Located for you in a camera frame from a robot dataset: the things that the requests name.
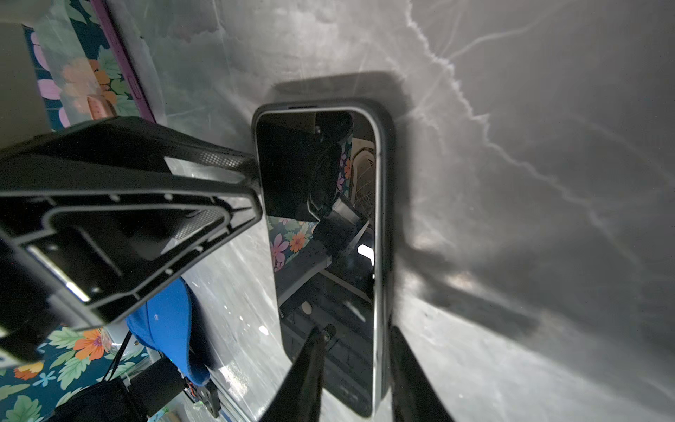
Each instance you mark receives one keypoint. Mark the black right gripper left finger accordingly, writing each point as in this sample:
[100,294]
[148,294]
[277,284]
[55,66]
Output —
[299,397]

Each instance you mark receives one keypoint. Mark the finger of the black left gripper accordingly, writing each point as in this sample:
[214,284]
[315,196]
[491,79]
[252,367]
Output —
[87,255]
[117,157]

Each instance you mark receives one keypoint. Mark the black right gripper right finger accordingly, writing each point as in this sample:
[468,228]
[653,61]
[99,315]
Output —
[413,398]

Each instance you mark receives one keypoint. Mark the silver smartphone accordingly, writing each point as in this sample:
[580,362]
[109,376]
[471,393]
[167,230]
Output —
[327,264]

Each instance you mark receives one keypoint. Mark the black phone case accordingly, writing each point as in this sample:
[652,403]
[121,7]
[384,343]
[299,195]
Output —
[387,237]

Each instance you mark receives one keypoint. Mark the pink phone case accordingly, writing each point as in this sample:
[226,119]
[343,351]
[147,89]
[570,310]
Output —
[81,64]

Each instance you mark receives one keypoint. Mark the blue cap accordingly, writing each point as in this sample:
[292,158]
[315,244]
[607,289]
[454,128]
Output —
[164,323]

